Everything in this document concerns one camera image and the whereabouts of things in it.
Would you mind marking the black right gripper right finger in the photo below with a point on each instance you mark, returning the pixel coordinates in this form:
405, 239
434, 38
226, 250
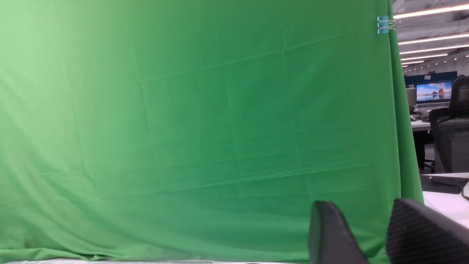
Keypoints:
418, 234

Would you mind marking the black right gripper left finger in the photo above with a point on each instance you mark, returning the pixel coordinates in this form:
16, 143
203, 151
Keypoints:
330, 238

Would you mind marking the white office desk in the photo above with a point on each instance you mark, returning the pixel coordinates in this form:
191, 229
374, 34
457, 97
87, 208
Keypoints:
419, 125

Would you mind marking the black office chair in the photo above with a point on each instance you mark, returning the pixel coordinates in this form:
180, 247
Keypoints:
450, 129

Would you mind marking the laptop with lit screen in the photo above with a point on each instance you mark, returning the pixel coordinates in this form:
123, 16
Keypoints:
433, 95

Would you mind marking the green backdrop curtain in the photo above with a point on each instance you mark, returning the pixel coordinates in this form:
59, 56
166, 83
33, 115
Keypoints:
166, 130

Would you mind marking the blue binder clip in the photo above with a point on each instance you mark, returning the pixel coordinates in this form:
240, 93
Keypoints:
385, 24

